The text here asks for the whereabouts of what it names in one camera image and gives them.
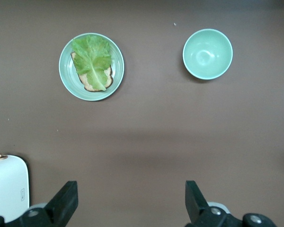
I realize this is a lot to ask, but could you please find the mint green bowl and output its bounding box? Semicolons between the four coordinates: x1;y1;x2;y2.
182;28;233;80

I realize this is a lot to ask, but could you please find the mint green plate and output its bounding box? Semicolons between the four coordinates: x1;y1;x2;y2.
59;33;125;102

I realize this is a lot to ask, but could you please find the toasted bread slice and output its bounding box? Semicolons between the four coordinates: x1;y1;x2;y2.
70;52;114;93

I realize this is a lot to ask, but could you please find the green lettuce leaf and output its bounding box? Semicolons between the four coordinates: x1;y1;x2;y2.
71;35;113;92

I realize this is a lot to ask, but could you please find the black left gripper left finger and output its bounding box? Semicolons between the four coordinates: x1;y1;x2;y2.
0;181;79;227

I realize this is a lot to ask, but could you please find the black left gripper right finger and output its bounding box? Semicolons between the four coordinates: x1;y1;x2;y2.
185;180;275;227

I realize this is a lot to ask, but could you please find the white toaster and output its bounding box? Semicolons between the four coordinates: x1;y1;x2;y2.
0;153;30;223

